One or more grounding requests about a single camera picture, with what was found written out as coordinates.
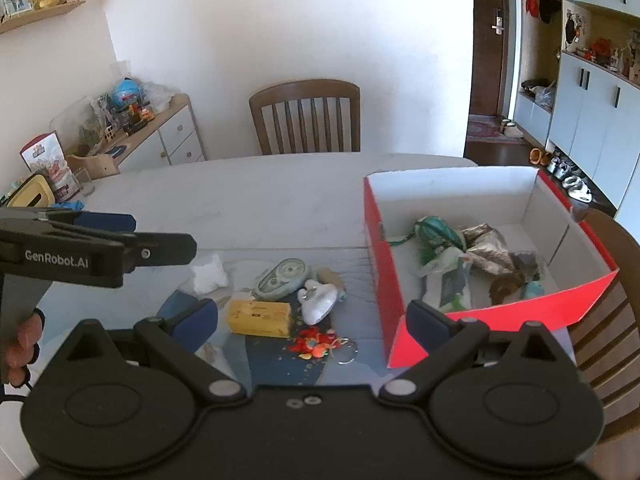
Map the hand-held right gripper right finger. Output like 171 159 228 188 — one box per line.
379 300 583 403

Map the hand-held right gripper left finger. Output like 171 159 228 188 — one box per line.
47 299 248 403

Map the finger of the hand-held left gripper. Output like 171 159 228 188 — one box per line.
45 210 137 235
120 231 197 275

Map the red cardboard box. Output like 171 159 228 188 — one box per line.
363 166 621 370

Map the yellow small box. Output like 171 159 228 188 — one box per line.
227 300 294 339

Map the green fabric item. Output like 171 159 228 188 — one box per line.
387 215 467 262

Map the patterned bag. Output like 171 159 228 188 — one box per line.
462 224 517 275

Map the green tape dispenser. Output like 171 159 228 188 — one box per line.
252 258 309 302

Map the white plush toy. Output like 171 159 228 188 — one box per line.
297 282 346 326

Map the person's left hand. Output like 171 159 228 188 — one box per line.
4 308 46 388

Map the glass cup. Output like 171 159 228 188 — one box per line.
75 167 96 197

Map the white crumpled tissue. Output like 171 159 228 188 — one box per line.
189 254 229 294

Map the wooden box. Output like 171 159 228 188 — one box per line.
67 155 121 179

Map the yellow tissue box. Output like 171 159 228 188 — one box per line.
5 174 54 207

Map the red printed bag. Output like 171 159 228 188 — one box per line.
20 131 81 202

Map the blue placemat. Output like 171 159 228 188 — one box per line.
200 330 366 388

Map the orange toy truck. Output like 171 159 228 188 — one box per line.
122 105 154 136

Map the white wooden sideboard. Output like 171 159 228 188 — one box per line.
67 94 206 177

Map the blue globe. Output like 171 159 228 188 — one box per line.
111 78 146 111

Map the clear plastic bag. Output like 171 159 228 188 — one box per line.
145 82 181 112

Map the pair of white sandals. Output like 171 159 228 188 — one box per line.
562 175 593 205

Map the patterned doormat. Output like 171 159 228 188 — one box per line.
466 115 528 145

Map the brown wooden chair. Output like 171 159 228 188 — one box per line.
249 79 361 156
567 208 640 446

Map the grey plastic bag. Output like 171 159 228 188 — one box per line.
534 82 557 109

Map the dark brown door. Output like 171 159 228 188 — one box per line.
470 0 518 117

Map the orange red keychain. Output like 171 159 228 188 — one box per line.
287 325 359 365

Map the wooden wall shelf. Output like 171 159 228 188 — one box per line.
0 0 86 36

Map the grey wall cabinet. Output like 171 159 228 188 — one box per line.
515 0 640 221

